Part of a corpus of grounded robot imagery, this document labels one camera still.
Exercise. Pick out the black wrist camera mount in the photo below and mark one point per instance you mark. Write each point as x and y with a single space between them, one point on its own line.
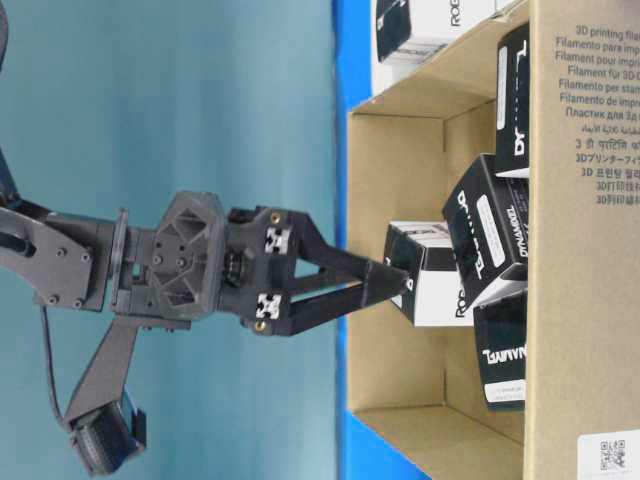
107 428

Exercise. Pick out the black white Robotis box outside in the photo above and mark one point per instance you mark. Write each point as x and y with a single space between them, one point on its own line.
409 32

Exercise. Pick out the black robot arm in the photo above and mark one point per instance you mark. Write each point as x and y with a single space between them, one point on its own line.
84 263

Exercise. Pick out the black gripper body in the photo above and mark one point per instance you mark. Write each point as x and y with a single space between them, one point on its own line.
206 260

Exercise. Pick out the white box behind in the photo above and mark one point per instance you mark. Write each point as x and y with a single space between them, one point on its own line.
384 76

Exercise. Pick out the black white box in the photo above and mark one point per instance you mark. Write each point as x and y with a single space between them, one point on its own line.
434 296

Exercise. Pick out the black Dynamixel box lower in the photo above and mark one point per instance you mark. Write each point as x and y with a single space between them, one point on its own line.
500 328

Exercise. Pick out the large brown cardboard box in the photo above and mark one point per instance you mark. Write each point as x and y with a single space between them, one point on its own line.
581 418

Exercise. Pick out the black Dynamixel box centre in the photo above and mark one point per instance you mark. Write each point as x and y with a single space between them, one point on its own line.
487 218

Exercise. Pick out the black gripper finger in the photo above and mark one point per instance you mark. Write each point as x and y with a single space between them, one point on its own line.
314 311
337 266

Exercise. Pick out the black Dynamixel box upper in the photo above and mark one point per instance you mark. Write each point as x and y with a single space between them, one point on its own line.
512 104

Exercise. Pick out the black dynamixel box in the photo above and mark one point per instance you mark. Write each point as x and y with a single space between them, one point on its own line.
512 104
487 218
500 328

